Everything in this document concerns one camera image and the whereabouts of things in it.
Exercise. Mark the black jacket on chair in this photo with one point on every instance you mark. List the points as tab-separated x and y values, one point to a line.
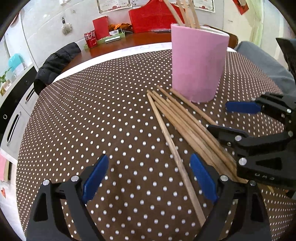
54	65

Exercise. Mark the white kitchen cabinet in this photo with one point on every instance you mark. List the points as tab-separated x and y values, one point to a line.
16	107

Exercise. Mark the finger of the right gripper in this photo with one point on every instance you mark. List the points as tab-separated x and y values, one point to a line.
240	139
276	106

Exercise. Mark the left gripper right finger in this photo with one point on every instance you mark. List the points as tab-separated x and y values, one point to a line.
250	222

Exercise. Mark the red door poster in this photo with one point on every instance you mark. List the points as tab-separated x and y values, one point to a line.
241	5

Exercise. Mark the red gift bag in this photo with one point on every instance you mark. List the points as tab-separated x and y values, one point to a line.
154	15

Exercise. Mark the hanging brush on wall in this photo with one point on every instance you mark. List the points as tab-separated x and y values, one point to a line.
66	28

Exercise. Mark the pink cylindrical cup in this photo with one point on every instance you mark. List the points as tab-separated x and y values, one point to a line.
198	59

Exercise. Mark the brown wooden chair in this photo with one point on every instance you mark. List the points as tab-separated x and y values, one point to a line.
233	40

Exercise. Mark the green tray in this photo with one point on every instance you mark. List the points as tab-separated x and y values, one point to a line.
114	36

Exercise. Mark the orange snack bag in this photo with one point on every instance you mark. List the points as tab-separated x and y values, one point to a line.
123	26

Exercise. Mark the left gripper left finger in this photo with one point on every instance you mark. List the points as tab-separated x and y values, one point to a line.
47	220

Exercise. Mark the red soda can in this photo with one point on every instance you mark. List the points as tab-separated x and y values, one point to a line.
90	39

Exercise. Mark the red box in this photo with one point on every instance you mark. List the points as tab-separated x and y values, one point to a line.
101	27

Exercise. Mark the wooden chopstick by cup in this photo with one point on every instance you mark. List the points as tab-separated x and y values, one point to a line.
193	106

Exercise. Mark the small green plant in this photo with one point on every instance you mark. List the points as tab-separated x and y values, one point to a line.
5	83

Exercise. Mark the chopstick in cup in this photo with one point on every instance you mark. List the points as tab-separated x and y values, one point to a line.
183	6
194	14

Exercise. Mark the brown polka dot tablecloth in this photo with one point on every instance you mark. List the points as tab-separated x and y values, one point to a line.
104	109

